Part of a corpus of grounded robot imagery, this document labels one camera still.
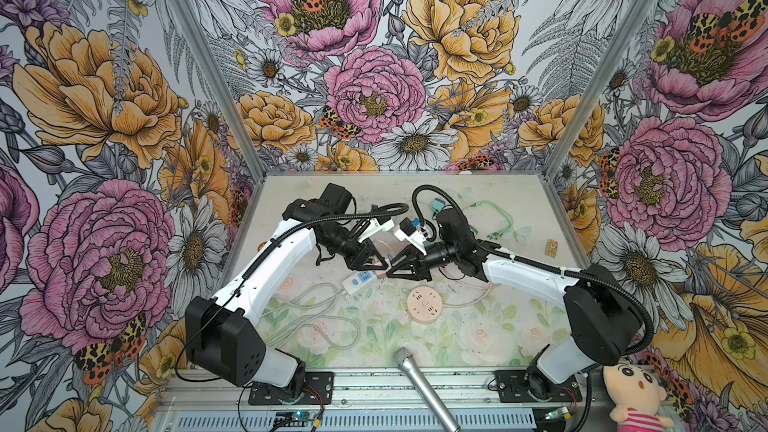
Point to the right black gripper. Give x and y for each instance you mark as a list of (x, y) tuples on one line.
[(421, 267)]

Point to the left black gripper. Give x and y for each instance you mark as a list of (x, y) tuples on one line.
[(364, 251)]

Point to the white blue power strip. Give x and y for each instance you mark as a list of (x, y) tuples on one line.
[(360, 281)]

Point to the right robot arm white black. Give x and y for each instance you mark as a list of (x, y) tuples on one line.
[(606, 322)]

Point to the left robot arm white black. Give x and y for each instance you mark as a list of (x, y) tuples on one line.
[(221, 331)]

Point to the teal plug adapter back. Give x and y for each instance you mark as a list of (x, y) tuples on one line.
[(436, 206)]

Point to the round pink socket hub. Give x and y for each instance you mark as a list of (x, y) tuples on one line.
[(424, 305)]

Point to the silver microphone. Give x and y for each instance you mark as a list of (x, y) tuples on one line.
[(409, 368)]

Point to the small yellow tag card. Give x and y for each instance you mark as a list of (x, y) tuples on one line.
[(551, 248)]

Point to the small green circuit board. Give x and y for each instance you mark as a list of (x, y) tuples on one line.
[(299, 418)]

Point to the plush doll striped shirt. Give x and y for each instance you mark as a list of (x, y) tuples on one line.
[(637, 398)]

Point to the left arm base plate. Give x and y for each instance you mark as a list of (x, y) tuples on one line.
[(317, 388)]

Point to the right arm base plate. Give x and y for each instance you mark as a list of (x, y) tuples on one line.
[(510, 386)]

